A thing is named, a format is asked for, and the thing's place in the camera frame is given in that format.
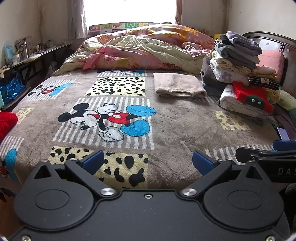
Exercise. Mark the beige knit sweater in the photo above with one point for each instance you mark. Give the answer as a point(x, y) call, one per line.
point(178, 85)

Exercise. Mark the pink cushion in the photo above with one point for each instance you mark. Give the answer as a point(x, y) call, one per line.
point(270, 60)

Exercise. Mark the dark wooden headboard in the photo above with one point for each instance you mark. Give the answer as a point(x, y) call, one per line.
point(277, 40)

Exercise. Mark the white plastic bag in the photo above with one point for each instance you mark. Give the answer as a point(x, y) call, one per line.
point(9, 53)

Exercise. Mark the colourful foam letter mat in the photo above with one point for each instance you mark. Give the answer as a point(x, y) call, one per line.
point(108, 27)

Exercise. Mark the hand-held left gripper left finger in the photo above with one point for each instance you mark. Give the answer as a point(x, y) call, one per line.
point(94, 161)

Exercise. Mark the dark side table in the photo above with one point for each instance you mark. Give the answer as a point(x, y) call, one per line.
point(39, 54)

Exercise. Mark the patterned curtain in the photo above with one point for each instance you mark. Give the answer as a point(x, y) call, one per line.
point(78, 18)

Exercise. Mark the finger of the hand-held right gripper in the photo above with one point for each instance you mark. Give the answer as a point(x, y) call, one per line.
point(284, 145)
point(245, 154)

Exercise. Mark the floral quilt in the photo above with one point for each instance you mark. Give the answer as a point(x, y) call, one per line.
point(138, 48)

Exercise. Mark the blue plastic bag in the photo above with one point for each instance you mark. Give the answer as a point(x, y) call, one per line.
point(11, 87)

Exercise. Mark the cartoon printed blanket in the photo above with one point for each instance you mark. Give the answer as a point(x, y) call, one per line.
point(180, 129)

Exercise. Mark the pile of folded clothes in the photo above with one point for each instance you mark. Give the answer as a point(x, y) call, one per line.
point(240, 69)

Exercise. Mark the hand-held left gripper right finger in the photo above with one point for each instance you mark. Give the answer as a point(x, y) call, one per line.
point(203, 162)

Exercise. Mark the smartphone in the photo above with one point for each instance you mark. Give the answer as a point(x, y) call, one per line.
point(283, 133)

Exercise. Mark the bright window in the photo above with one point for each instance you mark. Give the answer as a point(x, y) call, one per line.
point(129, 11)

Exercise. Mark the red knitted cloth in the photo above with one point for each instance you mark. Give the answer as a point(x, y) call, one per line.
point(7, 125)

